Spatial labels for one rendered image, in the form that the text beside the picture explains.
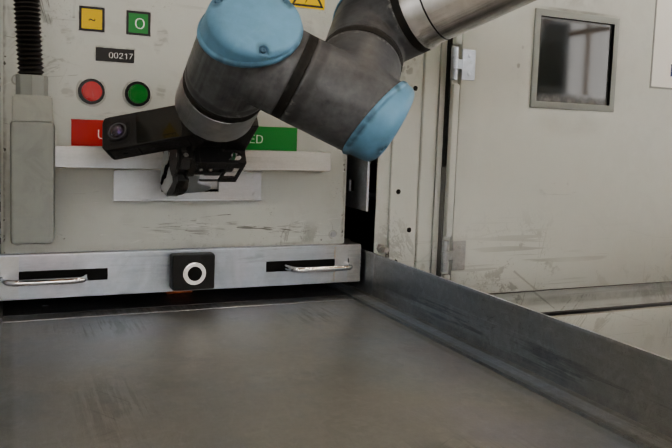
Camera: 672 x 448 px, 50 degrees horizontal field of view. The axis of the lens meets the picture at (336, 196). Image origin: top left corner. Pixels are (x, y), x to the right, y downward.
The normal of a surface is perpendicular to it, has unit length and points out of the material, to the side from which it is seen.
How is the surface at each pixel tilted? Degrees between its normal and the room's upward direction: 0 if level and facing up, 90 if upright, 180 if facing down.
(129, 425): 0
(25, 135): 90
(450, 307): 90
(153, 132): 62
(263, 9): 57
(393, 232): 90
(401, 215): 90
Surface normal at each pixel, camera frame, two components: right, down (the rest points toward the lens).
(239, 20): 0.29, -0.46
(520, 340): -0.91, 0.00
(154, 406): 0.04, -1.00
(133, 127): -0.13, -0.40
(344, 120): -0.03, 0.44
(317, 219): 0.41, 0.09
